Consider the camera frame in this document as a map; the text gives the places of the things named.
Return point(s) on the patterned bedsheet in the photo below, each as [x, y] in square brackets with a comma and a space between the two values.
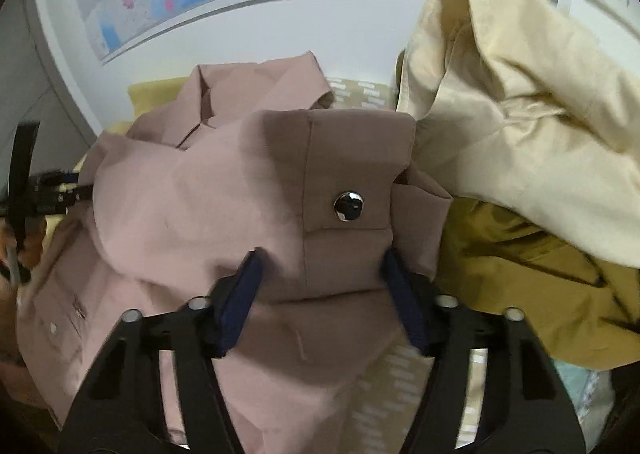
[380, 414]

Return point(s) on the cream garment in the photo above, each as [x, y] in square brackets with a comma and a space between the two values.
[525, 134]

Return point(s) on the mustard brown garment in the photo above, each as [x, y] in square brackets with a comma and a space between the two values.
[525, 294]

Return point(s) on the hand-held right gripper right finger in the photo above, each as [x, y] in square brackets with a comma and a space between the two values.
[405, 304]

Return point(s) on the person's left hand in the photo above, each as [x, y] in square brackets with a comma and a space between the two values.
[32, 246]

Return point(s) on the yellow pillow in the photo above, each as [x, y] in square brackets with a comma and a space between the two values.
[150, 94]

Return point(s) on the pink jacket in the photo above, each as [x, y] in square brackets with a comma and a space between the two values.
[200, 194]

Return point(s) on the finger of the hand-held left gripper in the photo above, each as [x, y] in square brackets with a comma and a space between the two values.
[60, 191]

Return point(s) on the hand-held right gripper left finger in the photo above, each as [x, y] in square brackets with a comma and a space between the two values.
[237, 304]

